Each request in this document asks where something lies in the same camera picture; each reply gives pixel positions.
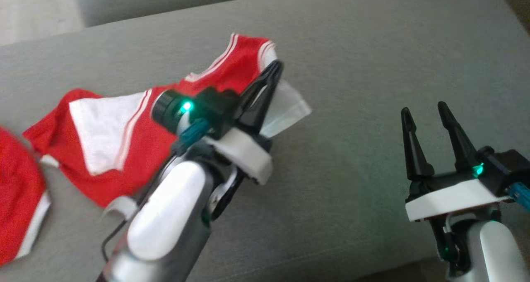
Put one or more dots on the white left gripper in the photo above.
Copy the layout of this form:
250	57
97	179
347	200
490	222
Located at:
244	151

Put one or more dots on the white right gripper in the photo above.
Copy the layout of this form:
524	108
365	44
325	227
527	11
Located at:
451	199

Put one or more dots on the red t-shirt with white sleeves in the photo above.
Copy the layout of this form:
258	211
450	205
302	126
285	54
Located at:
140	153

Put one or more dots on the white and grey right robot arm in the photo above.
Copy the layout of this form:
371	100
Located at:
488	253

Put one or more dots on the white and grey left robot arm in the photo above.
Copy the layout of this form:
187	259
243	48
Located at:
165	220

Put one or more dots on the red jersey with white trim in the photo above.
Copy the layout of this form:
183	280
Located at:
16	191

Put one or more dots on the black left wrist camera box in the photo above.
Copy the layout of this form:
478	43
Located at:
215	108

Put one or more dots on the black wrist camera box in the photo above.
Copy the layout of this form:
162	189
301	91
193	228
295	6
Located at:
215	108
505	170

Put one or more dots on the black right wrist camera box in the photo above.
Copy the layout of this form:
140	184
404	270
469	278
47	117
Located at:
505	170

